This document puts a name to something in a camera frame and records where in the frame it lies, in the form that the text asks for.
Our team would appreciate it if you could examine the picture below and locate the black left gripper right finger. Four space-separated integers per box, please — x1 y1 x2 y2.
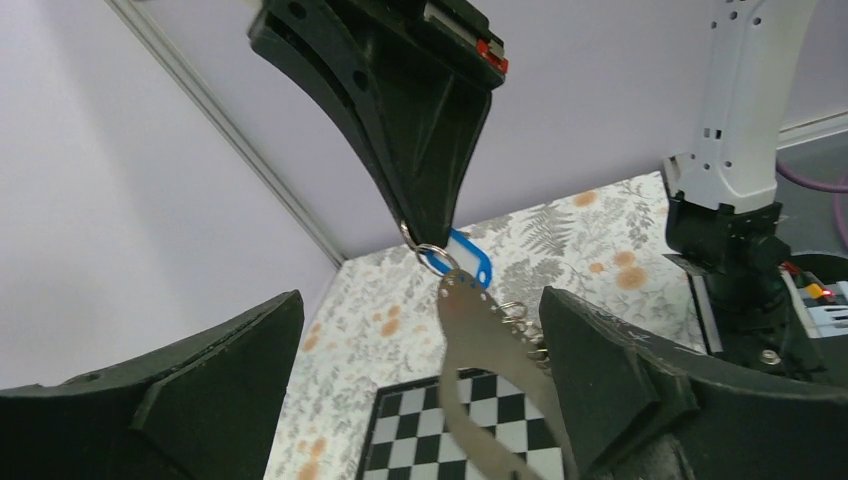
539 286 847 479

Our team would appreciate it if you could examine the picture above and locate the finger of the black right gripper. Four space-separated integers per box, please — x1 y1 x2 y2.
248 0 508 247

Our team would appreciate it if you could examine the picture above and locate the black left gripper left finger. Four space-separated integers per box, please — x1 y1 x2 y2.
1 291 304 479

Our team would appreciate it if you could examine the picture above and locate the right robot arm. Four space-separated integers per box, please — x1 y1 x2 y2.
248 1 820 372

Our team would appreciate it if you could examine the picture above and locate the floral table cloth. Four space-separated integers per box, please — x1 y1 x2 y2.
265 173 703 479

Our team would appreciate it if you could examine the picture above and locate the black white chessboard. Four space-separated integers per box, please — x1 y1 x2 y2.
355 369 568 479

